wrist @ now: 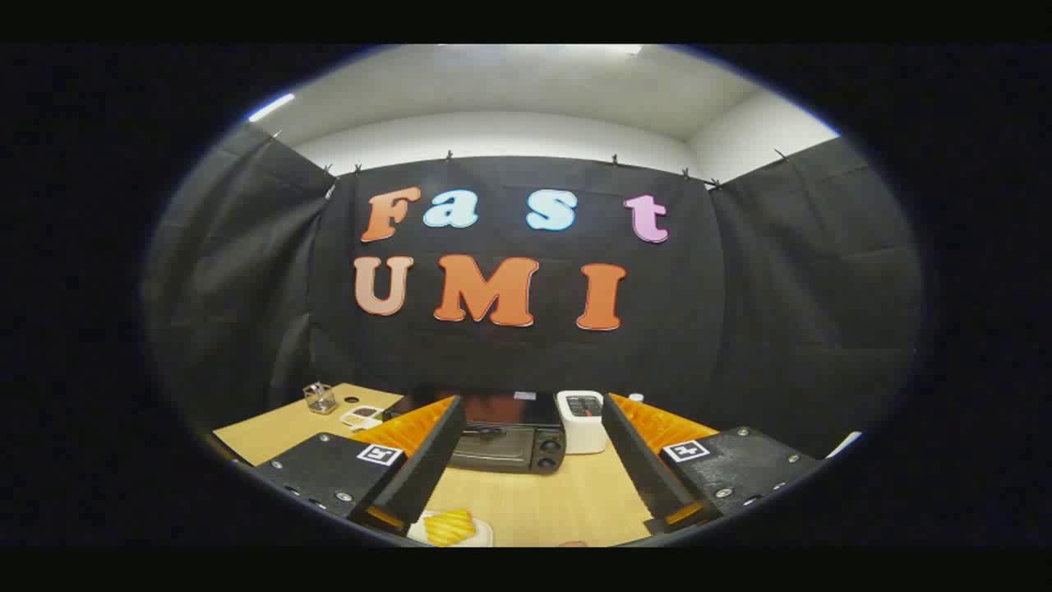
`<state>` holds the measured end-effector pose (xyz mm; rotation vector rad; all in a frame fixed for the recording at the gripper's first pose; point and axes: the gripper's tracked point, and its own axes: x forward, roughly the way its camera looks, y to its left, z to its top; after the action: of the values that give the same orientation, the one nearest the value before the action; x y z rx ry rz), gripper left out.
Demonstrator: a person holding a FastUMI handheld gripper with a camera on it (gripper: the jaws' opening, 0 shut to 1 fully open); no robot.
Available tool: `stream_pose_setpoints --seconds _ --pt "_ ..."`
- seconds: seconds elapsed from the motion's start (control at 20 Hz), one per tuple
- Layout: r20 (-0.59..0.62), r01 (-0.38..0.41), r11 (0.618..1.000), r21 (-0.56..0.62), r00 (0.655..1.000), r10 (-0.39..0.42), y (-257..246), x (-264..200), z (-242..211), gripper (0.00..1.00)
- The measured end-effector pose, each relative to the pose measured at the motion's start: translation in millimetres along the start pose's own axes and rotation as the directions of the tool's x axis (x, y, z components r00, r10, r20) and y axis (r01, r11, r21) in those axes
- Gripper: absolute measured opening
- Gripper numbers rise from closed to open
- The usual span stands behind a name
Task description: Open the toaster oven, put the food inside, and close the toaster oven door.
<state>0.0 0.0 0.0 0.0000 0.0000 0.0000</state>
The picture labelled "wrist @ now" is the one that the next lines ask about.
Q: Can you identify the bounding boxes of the black toaster oven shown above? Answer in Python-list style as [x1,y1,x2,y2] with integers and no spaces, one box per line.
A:
[382,389,568,475]

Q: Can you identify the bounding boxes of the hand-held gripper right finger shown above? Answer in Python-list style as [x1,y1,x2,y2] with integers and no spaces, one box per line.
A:
[601,392,825,535]

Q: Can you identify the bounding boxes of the white bread toaster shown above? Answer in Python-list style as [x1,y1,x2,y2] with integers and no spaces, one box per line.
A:
[556,390,610,455]

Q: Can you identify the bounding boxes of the golden croissant bread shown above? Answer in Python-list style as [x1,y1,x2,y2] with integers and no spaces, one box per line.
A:
[423,510,477,547]

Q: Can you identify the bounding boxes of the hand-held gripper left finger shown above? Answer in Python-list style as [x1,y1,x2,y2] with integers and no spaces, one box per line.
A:
[251,395,468,537]

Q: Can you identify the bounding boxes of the white plate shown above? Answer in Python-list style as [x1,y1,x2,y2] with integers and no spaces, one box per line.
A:
[408,510,494,548]

